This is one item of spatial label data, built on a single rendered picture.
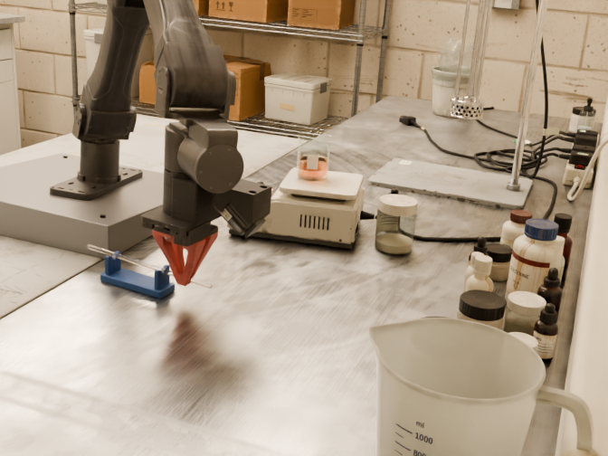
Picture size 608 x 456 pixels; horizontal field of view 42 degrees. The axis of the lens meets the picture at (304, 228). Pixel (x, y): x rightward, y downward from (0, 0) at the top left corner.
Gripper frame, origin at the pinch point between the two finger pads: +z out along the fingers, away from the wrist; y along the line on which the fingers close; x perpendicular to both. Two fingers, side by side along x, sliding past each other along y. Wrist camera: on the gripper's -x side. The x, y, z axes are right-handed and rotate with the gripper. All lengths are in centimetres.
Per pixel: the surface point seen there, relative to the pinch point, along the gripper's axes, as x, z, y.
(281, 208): -0.6, -2.7, 24.8
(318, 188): -4.9, -6.0, 28.2
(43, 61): 266, 37, 249
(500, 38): 26, -6, 273
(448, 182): -13, 1, 71
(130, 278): 8.1, 2.2, -0.4
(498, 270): -33.3, 0.0, 29.5
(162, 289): 2.5, 2.1, -1.0
